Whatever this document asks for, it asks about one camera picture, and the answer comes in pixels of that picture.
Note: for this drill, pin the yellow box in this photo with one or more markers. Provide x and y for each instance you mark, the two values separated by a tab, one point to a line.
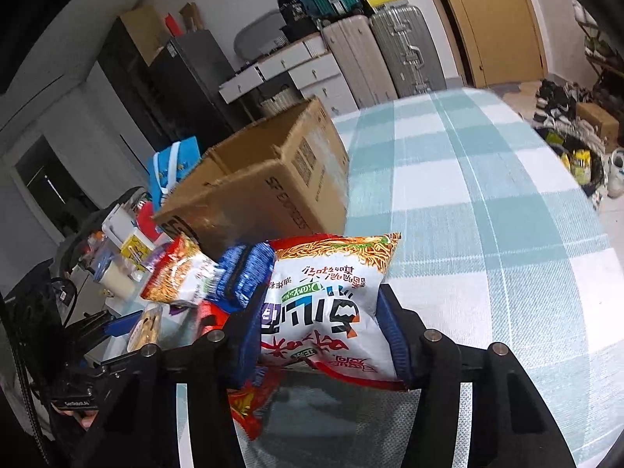
135	251

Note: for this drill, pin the blue cartoon tote bag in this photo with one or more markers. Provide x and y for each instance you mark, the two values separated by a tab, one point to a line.
170	165

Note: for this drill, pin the white noodle snack packet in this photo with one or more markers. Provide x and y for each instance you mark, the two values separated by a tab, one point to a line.
317	302

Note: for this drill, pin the brown biscuit packet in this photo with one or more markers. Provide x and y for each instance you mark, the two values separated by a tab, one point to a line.
146	326

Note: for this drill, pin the small cardboard box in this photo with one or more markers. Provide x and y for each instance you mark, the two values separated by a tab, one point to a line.
597	119

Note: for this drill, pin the beige suitcase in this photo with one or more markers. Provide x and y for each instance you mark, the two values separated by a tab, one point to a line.
356	63

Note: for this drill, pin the group of shoes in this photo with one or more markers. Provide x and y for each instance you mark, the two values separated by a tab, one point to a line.
597	44

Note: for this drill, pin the black yellow shoebox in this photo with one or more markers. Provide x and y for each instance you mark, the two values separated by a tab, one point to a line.
385	1

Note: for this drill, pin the grey white woven basket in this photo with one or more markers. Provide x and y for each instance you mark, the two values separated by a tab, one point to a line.
278	102

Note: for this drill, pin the dark grey cabinet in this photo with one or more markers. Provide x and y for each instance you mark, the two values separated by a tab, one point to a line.
195	83

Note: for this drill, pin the checked teal white tablecloth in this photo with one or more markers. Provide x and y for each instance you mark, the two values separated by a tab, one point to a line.
463	204

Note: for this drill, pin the white drawer cabinet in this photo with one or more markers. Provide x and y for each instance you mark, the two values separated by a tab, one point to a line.
312	78

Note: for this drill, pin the red snack packet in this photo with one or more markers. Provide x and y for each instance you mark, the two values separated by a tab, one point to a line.
251	409

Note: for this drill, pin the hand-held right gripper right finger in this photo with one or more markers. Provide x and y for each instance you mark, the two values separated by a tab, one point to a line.
394	339

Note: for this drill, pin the wooden door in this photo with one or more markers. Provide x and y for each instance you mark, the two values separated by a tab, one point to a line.
487	24

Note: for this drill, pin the metal shoe rack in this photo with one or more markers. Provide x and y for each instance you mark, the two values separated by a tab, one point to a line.
607	78

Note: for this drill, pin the blue snack packet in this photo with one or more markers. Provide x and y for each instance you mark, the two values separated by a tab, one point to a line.
241	273

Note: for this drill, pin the pile of floor shoes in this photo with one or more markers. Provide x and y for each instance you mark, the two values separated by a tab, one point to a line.
555	102

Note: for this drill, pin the red noodle snack bag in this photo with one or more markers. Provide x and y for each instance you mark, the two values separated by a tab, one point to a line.
180	273

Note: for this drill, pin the brown cardboard box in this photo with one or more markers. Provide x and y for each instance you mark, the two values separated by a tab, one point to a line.
292	180

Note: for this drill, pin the plain cardboard box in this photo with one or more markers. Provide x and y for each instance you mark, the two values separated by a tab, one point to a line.
144	29

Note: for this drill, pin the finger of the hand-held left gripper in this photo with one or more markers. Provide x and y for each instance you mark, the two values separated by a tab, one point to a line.
122	326

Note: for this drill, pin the silver suitcase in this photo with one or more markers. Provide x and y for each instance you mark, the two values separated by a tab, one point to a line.
404	53

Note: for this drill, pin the black bag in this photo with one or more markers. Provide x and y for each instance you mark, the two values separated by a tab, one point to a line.
295	17

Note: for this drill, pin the yellow green bag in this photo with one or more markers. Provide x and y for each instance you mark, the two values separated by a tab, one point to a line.
577	165

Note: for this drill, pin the person's left hand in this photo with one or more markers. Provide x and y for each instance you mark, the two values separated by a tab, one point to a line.
80	419

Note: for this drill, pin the red pouch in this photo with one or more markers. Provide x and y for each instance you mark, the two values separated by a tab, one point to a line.
148	222

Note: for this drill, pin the purple snack packet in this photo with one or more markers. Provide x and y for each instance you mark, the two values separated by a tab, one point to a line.
178	311

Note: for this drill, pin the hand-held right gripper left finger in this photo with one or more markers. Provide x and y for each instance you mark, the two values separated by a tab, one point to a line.
243	336

